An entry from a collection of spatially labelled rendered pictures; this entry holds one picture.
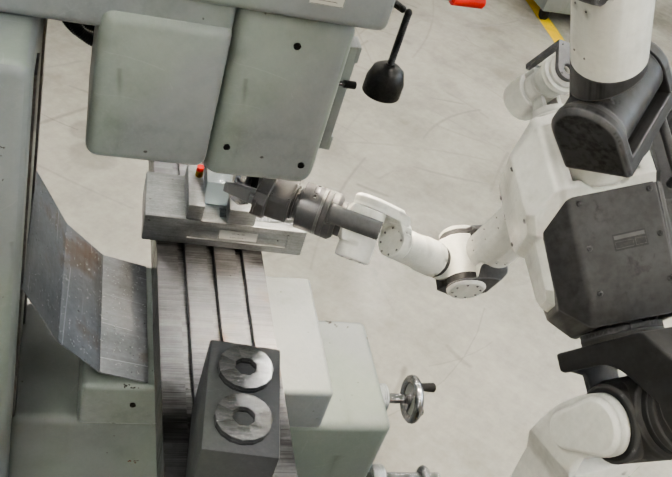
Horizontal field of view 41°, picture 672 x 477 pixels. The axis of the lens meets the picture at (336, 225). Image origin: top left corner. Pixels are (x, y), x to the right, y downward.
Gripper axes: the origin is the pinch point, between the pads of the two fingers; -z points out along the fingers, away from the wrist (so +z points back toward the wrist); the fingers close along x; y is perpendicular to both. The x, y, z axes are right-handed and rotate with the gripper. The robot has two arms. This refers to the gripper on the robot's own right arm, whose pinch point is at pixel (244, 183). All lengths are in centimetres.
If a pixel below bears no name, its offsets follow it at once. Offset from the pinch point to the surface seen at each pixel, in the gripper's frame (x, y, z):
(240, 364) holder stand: 30.5, 11.9, 12.4
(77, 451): 25, 60, -16
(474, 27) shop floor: -389, 125, 38
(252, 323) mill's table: 2.5, 30.8, 8.6
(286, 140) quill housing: 8.0, -17.4, 6.7
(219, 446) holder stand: 47, 12, 15
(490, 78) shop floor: -331, 125, 55
